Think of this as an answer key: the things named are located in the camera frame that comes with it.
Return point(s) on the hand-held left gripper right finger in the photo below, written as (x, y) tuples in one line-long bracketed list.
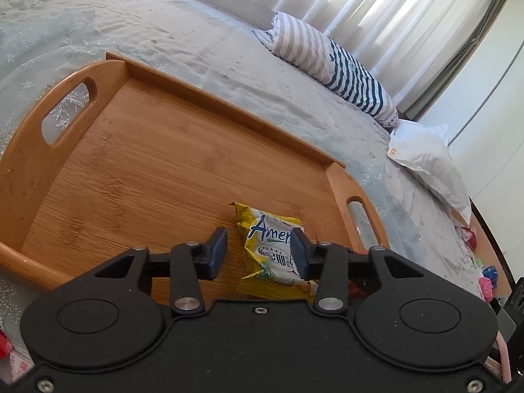
[(299, 256)]

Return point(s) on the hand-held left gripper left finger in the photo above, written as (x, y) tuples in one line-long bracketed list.
[(217, 254)]

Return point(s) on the yellow snack packet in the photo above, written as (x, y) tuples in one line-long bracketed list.
[(266, 249)]

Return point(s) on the pink yarn item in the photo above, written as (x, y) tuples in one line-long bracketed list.
[(485, 287)]

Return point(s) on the blue green small item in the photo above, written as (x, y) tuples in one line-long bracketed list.
[(487, 269)]

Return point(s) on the red snack packet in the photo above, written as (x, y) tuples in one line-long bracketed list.
[(357, 286), (4, 344)]

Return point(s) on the pink small item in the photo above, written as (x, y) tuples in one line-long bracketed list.
[(470, 238)]

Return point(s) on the white pillow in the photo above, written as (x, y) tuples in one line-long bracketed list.
[(430, 159)]

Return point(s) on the striped pillow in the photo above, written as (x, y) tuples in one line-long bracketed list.
[(327, 61)]

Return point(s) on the bed with grey sheet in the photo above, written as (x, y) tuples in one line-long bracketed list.
[(184, 37)]

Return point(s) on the pale pink snack packet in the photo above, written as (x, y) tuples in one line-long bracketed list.
[(20, 366)]

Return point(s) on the grey-green curtain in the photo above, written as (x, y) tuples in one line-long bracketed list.
[(462, 53)]

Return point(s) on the white sheer curtain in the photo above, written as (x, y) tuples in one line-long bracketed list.
[(368, 12)]

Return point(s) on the sheer snowflake cloth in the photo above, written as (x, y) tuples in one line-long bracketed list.
[(28, 53)]

